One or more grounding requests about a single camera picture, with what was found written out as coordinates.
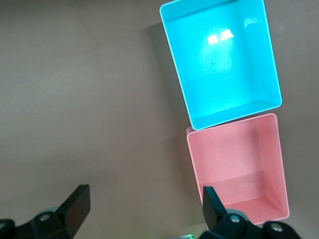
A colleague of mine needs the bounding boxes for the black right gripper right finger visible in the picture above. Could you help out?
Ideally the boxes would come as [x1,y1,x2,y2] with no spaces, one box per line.
[200,186,303,239]

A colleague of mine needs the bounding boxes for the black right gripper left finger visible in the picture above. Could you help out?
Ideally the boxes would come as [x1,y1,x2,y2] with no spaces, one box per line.
[0,184,91,239]

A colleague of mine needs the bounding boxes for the pink plastic bin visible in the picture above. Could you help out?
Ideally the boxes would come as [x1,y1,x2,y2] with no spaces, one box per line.
[186,113,291,226]

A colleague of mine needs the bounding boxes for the blue plastic bin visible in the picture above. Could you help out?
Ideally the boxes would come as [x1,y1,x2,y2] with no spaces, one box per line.
[159,0,283,131]

